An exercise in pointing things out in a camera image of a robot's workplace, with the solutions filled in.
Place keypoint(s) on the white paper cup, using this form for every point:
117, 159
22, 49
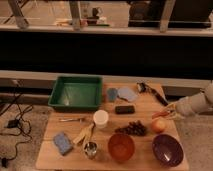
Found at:
101, 118

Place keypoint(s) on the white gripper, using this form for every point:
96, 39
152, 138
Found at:
182, 106

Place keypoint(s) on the green plastic tray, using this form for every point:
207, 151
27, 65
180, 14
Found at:
73, 93

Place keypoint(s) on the light blue cloth piece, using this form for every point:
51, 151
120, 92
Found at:
127, 94

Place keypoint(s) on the blue sponge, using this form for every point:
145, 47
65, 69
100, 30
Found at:
63, 143

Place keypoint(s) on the black rectangular block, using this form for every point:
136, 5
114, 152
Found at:
124, 109

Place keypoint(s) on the wooden board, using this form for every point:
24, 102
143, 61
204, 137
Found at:
143, 159

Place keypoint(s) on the dark blue cloth piece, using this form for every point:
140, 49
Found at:
112, 94

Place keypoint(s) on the banana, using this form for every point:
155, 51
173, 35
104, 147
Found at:
85, 135

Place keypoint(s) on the peach apple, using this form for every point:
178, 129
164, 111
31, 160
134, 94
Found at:
158, 125

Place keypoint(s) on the black handled tool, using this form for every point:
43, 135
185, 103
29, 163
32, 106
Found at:
143, 87

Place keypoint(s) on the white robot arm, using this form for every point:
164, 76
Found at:
191, 105

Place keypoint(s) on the purple bowl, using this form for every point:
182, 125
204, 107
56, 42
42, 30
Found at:
167, 150

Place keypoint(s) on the bunch of dark grapes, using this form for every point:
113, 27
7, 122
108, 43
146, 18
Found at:
133, 128

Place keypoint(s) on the orange bowl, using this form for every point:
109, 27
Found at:
121, 147

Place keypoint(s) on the metal cup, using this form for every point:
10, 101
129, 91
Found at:
90, 149

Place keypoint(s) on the red pepper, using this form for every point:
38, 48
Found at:
160, 114

